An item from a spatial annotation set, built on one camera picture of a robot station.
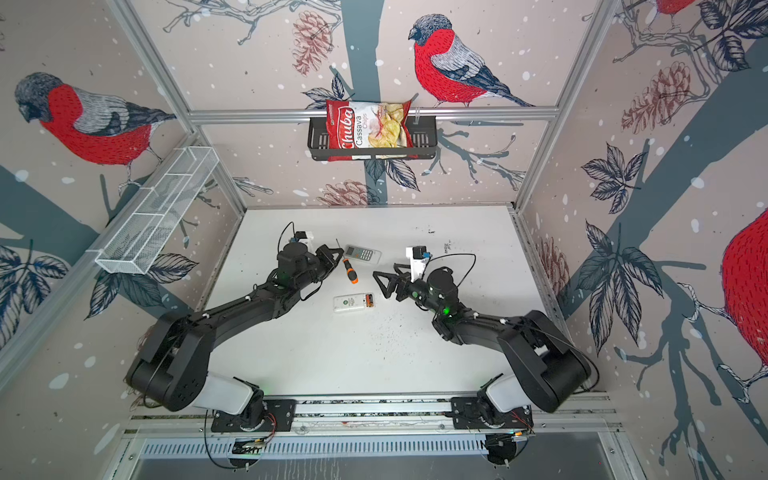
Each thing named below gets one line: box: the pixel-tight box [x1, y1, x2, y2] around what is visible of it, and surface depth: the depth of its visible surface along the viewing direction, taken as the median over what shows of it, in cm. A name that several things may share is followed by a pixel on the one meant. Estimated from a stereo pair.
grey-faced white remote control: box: [344, 244, 382, 265], surface depth 106 cm
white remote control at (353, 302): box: [333, 292, 375, 313], surface depth 94 cm
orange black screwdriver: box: [335, 238, 359, 285], surface depth 86 cm
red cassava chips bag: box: [326, 99, 419, 162], surface depth 89 cm
